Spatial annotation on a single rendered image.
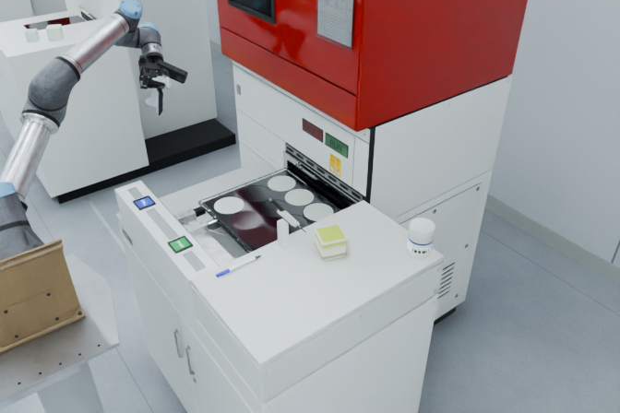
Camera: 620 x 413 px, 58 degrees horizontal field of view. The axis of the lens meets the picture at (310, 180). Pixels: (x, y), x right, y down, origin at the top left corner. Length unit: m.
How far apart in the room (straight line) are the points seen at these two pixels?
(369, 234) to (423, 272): 0.20
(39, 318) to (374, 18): 1.20
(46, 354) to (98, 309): 0.18
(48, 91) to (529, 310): 2.30
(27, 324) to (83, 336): 0.14
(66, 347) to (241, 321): 0.50
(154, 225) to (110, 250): 1.53
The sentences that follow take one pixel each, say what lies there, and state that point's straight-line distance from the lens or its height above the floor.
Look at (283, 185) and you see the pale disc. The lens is 1.99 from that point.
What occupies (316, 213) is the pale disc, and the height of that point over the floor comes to 0.90.
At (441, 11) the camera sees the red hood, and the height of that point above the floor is 1.53.
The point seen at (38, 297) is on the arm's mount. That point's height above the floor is 0.95.
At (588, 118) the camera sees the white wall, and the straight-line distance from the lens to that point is 3.01.
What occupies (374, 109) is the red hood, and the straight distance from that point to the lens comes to 1.67.
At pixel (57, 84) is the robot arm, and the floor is 1.33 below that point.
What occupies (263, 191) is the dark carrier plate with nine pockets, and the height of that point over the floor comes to 0.90.
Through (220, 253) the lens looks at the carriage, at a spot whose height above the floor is 0.88.
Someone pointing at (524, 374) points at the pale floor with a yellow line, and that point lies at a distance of 2.69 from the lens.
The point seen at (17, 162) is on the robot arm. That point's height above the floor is 1.14.
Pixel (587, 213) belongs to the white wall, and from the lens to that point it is 3.19.
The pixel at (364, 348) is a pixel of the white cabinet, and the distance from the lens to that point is 1.60.
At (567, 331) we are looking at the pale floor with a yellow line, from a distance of 2.94.
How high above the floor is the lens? 2.01
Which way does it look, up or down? 33 degrees down
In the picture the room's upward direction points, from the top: straight up
